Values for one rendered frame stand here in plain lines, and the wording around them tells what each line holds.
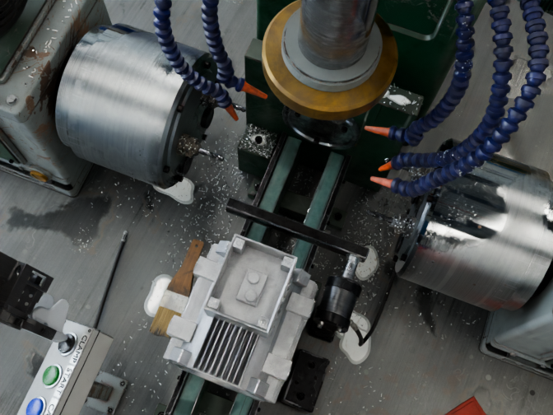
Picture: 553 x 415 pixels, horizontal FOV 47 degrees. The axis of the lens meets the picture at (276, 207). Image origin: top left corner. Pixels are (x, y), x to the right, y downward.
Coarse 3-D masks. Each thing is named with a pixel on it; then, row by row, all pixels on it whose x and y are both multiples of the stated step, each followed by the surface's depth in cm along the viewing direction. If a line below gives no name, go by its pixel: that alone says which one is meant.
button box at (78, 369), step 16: (80, 336) 96; (96, 336) 97; (48, 352) 98; (80, 352) 95; (96, 352) 97; (64, 368) 95; (80, 368) 95; (96, 368) 98; (32, 384) 96; (64, 384) 93; (80, 384) 95; (48, 400) 93; (64, 400) 93; (80, 400) 96
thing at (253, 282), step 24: (240, 264) 97; (264, 264) 97; (288, 264) 94; (216, 288) 95; (240, 288) 94; (264, 288) 96; (288, 288) 98; (216, 312) 91; (240, 312) 94; (264, 312) 94; (264, 336) 94
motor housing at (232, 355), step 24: (312, 288) 102; (192, 312) 99; (288, 312) 100; (216, 336) 95; (240, 336) 95; (288, 336) 98; (168, 360) 101; (192, 360) 95; (216, 360) 94; (240, 360) 94; (264, 360) 96; (216, 384) 108; (240, 384) 93
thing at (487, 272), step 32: (384, 160) 109; (512, 160) 104; (448, 192) 96; (480, 192) 96; (512, 192) 97; (544, 192) 98; (416, 224) 102; (448, 224) 96; (480, 224) 96; (512, 224) 95; (544, 224) 95; (416, 256) 99; (448, 256) 98; (480, 256) 96; (512, 256) 96; (544, 256) 96; (448, 288) 103; (480, 288) 100; (512, 288) 98
